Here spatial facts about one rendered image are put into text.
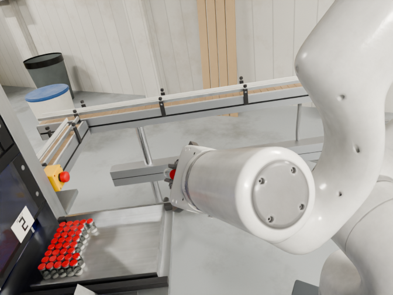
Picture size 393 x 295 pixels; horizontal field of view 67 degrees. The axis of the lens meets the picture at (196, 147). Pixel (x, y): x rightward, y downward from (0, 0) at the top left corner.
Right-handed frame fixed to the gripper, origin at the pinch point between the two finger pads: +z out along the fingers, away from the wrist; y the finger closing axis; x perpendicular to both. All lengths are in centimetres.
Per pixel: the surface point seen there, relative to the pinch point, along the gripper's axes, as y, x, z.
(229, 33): 161, -87, 223
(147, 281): -27.8, -6.8, 23.9
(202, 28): 165, -63, 244
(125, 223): -19, -2, 48
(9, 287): -41, 26, 45
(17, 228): -24, 28, 41
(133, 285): -29.5, -3.7, 24.9
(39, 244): -32, 22, 55
